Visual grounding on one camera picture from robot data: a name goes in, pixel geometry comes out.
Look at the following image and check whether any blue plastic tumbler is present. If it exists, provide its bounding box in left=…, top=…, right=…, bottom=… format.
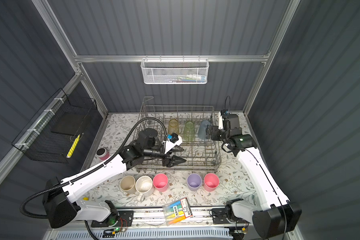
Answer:
left=198, top=120, right=212, bottom=141

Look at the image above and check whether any pink cup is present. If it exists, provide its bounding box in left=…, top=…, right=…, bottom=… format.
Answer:
left=204, top=173, right=220, bottom=192
left=153, top=174, right=169, bottom=193

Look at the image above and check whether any yellow glass tumbler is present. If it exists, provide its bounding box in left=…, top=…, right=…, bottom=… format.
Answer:
left=168, top=119, right=180, bottom=135

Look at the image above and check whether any green glass tumbler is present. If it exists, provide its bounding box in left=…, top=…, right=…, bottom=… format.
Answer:
left=183, top=121, right=195, bottom=142

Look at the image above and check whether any purple cup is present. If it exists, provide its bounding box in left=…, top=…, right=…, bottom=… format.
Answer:
left=187, top=173, right=202, bottom=192

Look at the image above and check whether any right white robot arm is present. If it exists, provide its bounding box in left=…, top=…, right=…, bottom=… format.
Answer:
left=206, top=110, right=302, bottom=240

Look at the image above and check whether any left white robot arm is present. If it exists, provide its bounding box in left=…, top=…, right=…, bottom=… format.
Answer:
left=42, top=128, right=185, bottom=229

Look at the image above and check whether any white mug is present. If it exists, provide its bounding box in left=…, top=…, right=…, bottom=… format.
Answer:
left=135, top=176, right=155, bottom=203

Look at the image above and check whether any beige cup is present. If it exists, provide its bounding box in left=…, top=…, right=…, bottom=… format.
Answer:
left=120, top=176, right=136, bottom=194

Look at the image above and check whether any highlighter marker pack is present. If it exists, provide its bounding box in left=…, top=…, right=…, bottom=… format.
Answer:
left=163, top=198, right=193, bottom=226

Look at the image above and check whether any pink tape roll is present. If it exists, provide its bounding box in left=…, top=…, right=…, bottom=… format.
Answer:
left=96, top=148, right=110, bottom=161

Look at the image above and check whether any yellow highlighter in basket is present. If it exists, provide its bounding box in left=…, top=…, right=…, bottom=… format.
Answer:
left=66, top=135, right=81, bottom=159

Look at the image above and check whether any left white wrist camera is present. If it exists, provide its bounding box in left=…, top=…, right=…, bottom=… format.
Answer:
left=164, top=133, right=183, bottom=154

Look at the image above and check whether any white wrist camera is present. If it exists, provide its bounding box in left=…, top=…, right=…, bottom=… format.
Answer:
left=219, top=110, right=230, bottom=130
left=164, top=133, right=183, bottom=154

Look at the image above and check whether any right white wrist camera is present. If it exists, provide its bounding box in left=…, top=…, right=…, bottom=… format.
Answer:
left=219, top=110, right=230, bottom=130

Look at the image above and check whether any grey wire dish rack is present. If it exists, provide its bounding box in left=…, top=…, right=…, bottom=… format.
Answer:
left=132, top=96, right=222, bottom=172

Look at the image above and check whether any white mesh wall basket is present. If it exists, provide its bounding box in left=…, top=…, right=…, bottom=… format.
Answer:
left=141, top=58, right=210, bottom=85

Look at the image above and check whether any black wire wall basket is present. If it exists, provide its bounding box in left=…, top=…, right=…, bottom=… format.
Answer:
left=12, top=91, right=98, bottom=164

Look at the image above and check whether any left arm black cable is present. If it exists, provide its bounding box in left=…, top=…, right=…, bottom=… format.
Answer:
left=19, top=116, right=168, bottom=219

